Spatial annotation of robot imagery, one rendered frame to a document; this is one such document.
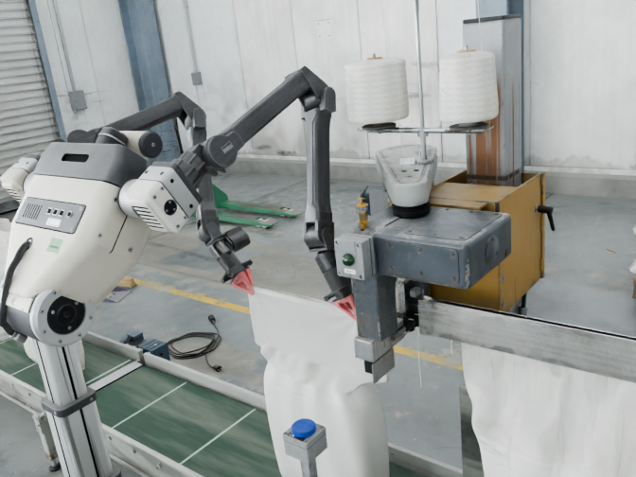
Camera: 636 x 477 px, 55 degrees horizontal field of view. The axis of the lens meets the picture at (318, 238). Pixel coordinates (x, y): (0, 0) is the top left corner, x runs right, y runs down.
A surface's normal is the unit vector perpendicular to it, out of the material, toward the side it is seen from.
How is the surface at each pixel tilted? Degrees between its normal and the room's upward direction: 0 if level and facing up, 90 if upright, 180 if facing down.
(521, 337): 90
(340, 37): 90
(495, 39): 90
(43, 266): 50
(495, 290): 90
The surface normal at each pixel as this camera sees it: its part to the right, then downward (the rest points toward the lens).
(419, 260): -0.62, 0.30
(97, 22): 0.78, 0.11
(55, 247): -0.54, -0.37
